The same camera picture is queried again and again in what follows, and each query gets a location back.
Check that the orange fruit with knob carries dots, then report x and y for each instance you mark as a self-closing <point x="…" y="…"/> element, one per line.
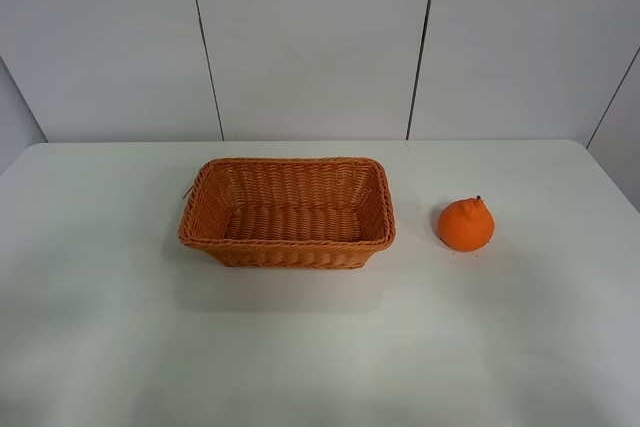
<point x="465" y="225"/>

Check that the orange woven rectangular basket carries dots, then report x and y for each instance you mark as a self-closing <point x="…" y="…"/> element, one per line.
<point x="315" y="213"/>

